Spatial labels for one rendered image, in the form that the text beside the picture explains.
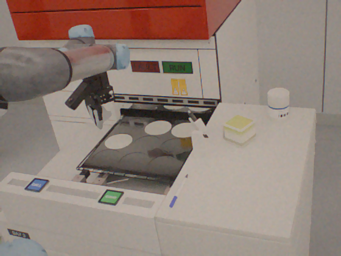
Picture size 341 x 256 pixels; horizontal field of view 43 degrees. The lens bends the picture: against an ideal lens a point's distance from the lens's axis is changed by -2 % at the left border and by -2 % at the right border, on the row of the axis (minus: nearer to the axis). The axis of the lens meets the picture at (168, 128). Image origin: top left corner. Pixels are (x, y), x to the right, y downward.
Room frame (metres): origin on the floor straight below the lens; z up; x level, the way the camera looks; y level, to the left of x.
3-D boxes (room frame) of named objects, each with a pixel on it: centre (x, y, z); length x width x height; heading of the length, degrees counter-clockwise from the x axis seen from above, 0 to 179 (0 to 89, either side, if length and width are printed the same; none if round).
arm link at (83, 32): (1.34, 0.23, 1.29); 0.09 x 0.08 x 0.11; 161
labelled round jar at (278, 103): (1.25, -0.37, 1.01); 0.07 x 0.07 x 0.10
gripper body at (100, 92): (1.34, 0.22, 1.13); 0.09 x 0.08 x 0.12; 126
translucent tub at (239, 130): (1.15, -0.22, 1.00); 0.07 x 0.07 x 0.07; 39
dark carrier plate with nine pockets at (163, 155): (1.32, 0.09, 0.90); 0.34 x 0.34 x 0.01; 64
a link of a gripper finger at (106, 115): (1.33, 0.21, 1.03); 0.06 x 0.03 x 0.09; 126
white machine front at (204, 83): (1.61, 0.16, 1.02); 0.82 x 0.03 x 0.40; 64
